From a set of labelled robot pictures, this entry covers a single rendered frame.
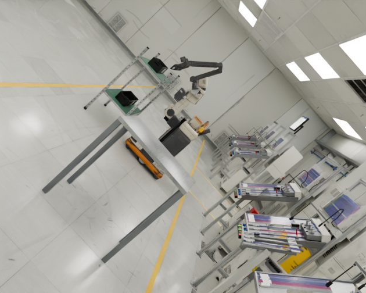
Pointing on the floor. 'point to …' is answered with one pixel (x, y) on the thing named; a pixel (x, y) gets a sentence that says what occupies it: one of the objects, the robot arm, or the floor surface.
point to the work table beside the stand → (180, 181)
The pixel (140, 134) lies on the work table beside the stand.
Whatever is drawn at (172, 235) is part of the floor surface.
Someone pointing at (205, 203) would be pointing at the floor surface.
